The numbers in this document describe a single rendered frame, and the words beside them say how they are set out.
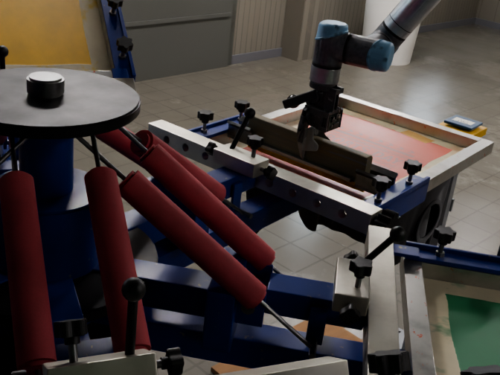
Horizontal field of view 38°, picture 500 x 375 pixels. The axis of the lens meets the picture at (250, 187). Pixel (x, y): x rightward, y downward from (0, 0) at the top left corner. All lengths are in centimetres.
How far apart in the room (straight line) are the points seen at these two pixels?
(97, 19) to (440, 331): 128
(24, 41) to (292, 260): 186
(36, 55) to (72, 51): 9
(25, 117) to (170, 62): 491
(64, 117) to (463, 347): 80
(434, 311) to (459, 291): 11
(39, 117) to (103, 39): 96
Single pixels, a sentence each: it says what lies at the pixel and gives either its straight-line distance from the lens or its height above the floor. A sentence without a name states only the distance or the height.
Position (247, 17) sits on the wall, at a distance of 661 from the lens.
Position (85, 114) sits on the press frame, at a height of 132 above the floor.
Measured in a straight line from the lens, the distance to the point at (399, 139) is 232.
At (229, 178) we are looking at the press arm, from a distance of 165.
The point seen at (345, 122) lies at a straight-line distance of 239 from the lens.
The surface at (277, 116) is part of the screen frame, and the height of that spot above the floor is 99.
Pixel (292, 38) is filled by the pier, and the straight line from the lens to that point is 696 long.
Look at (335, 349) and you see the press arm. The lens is 133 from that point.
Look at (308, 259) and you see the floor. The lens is 347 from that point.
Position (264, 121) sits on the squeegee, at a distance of 199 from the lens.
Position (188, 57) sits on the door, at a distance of 614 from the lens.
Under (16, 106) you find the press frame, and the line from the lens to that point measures 118.
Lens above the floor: 171
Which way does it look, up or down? 25 degrees down
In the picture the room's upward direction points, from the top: 7 degrees clockwise
